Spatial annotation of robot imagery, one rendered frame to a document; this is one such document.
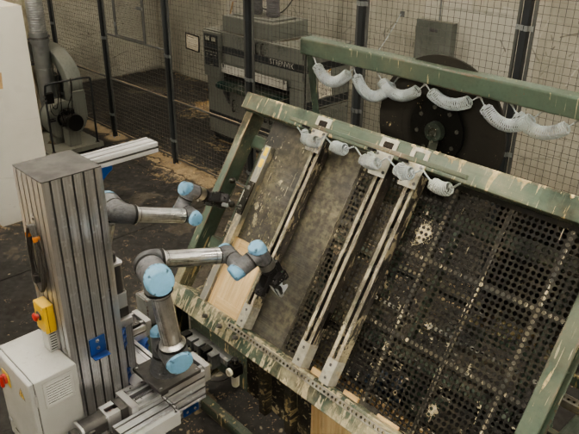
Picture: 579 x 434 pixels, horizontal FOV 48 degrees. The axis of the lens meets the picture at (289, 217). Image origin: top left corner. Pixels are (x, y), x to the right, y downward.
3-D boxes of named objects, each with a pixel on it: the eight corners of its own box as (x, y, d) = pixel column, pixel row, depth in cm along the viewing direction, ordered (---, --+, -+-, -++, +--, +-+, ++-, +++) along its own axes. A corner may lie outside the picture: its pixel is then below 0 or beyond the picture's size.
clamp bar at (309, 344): (297, 361, 328) (266, 357, 310) (394, 143, 323) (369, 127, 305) (311, 370, 322) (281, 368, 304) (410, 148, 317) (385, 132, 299)
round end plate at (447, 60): (370, 179, 393) (379, 44, 357) (376, 176, 396) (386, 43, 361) (487, 224, 341) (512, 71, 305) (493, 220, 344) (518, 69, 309)
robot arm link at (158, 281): (183, 351, 292) (159, 249, 265) (197, 370, 281) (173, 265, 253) (158, 362, 287) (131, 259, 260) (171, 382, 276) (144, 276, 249)
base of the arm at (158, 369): (162, 384, 289) (160, 366, 285) (143, 368, 299) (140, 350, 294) (189, 368, 299) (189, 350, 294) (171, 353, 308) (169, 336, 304)
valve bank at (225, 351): (172, 359, 378) (170, 325, 367) (193, 349, 387) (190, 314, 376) (227, 403, 345) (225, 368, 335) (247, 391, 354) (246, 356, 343)
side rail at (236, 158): (186, 282, 400) (172, 280, 391) (258, 116, 395) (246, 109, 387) (192, 286, 396) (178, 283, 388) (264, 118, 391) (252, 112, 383)
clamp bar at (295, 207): (241, 323, 357) (211, 318, 338) (330, 121, 352) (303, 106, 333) (253, 331, 350) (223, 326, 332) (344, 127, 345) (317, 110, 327)
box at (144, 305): (138, 319, 382) (134, 292, 375) (155, 310, 390) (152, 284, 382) (149, 327, 375) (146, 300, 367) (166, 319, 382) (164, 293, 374)
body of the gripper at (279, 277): (289, 277, 298) (281, 262, 289) (277, 291, 295) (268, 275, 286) (278, 271, 302) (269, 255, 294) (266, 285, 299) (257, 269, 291)
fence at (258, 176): (204, 298, 379) (199, 297, 376) (270, 146, 375) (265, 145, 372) (209, 301, 376) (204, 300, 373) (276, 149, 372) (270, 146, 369)
